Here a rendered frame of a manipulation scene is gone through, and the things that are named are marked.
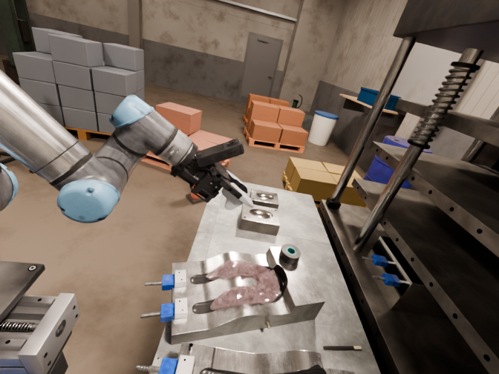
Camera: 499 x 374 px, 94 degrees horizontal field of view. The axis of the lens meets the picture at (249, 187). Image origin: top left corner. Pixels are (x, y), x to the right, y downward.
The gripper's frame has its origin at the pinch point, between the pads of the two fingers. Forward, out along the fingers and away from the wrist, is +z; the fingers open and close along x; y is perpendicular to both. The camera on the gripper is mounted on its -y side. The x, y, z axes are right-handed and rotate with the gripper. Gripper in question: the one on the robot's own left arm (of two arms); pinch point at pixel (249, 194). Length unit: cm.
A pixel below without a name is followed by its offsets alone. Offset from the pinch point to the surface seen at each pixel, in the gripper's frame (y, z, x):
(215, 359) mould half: 34.2, 16.6, 21.3
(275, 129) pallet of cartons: -28, 169, -380
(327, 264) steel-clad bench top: 7, 68, -15
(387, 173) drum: -97, 256, -196
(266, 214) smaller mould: 16, 45, -45
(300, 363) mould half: 18.8, 31.1, 26.8
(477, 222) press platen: -42, 56, 12
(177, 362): 37.8, 7.5, 21.8
